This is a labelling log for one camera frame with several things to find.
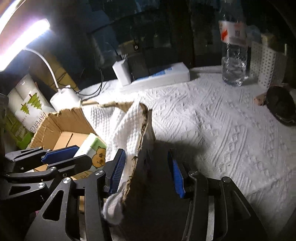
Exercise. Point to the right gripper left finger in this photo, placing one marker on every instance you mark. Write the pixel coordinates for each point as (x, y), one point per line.
(114, 170)

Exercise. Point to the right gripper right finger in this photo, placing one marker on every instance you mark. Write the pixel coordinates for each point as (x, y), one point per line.
(176, 175)

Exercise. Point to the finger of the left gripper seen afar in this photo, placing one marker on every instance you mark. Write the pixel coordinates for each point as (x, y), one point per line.
(55, 156)

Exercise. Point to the bear tissue pack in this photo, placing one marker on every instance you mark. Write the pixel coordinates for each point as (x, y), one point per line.
(94, 148)

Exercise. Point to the white waffle towel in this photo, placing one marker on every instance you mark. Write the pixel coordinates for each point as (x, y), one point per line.
(120, 129)

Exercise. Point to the brown cardboard box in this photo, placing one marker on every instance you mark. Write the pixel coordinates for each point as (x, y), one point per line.
(70, 127)

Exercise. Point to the green paper cup package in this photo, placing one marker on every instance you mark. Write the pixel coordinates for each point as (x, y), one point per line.
(21, 136)

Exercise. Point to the white textured tablecloth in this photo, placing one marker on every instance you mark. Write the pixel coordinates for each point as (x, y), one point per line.
(220, 131)

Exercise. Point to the paper cup sleeve package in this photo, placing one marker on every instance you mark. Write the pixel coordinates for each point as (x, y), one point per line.
(28, 104)

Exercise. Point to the white power strip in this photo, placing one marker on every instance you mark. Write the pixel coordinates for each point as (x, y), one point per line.
(167, 75)

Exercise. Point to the white charger plug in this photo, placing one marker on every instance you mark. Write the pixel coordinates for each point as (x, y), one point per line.
(122, 72)

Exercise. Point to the black round pouch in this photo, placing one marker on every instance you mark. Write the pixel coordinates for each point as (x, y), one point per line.
(281, 105)

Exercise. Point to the white desk lamp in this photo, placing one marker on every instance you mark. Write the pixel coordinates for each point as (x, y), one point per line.
(22, 22)

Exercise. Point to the white perforated basket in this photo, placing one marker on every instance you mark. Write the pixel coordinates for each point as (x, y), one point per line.
(267, 66)

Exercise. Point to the clear water bottle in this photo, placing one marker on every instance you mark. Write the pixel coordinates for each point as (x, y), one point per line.
(234, 42)

